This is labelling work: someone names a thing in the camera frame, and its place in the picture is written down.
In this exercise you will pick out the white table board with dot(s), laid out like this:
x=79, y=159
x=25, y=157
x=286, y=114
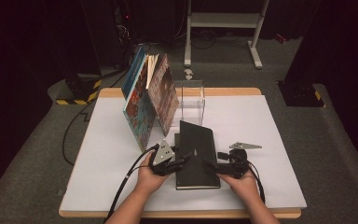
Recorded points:
x=261, y=124

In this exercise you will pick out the clear acrylic book rack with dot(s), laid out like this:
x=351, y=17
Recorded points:
x=195, y=102

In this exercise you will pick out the person's left hand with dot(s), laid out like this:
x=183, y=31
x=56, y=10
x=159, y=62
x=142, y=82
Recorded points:
x=150, y=182

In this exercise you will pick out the dark blue picture book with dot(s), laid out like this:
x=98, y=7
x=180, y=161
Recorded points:
x=132, y=74

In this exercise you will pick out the dark equipment rack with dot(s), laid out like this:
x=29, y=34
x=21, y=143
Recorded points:
x=124, y=31

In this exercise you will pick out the black notebook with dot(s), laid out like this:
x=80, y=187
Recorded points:
x=199, y=140

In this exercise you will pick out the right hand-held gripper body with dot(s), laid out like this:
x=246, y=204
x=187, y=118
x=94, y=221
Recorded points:
x=233, y=168

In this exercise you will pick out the small white object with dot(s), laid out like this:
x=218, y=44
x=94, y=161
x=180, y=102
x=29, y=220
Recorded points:
x=189, y=74

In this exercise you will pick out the purple magazine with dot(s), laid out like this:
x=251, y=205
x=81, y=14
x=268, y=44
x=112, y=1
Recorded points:
x=164, y=93

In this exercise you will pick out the white metal stand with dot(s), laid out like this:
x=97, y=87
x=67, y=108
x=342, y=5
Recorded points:
x=223, y=20

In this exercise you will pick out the small red object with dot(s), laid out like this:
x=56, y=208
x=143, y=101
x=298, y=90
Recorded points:
x=281, y=38

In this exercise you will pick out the light blue picture book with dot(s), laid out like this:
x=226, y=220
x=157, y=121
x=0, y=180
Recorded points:
x=140, y=118

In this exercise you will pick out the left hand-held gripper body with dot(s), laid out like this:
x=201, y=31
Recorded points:
x=163, y=155

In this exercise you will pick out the black stand base striped edge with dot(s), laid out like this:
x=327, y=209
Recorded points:
x=301, y=96
x=77, y=88

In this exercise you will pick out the person's right hand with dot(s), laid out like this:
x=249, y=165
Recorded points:
x=242, y=188

